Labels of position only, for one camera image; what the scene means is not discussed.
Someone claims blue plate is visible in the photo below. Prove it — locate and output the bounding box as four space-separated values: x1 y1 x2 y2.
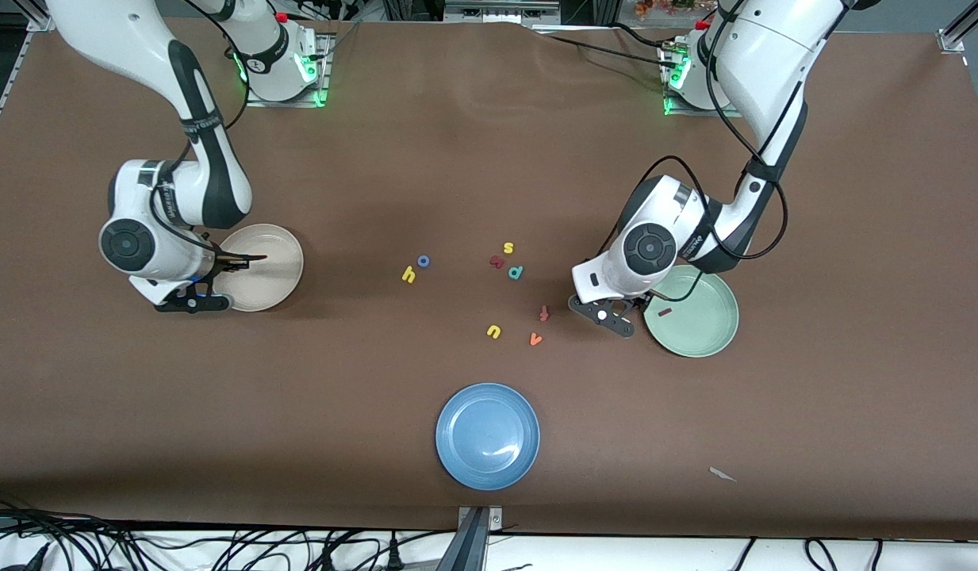
435 383 541 491

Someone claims beige brown plate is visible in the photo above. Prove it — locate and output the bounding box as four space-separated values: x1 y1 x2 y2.
216 224 305 312

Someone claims metal table edge bracket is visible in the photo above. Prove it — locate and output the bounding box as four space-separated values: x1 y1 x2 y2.
454 506 504 571

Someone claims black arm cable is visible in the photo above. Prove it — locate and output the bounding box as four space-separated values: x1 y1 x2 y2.
600 0 791 304
146 0 255 264

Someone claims aluminium frame profile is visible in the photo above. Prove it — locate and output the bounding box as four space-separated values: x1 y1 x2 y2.
0 12 57 155
937 0 978 52

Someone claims black cable on table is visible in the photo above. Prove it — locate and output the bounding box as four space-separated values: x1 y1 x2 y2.
528 30 680 68

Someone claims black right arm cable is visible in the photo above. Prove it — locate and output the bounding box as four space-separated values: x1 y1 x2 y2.
146 0 255 264

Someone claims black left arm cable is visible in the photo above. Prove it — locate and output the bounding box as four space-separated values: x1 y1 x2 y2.
600 0 791 304

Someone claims grey equipment box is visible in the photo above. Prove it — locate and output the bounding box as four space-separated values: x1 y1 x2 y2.
443 0 562 23

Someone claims green plate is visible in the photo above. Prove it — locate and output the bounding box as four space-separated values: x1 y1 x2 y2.
643 265 740 358

